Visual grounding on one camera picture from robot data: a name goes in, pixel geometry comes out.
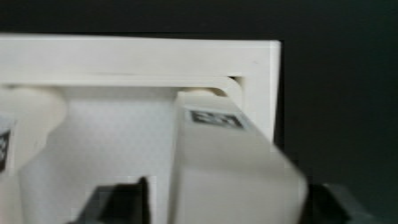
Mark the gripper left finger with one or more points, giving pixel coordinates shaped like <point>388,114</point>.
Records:
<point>118,205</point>

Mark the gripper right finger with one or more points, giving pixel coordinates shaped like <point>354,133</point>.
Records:
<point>333,207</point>

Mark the white leg tagged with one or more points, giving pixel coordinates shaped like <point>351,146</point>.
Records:
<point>32,113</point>
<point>237,185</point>

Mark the white desk tabletop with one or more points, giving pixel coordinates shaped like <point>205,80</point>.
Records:
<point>109,147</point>

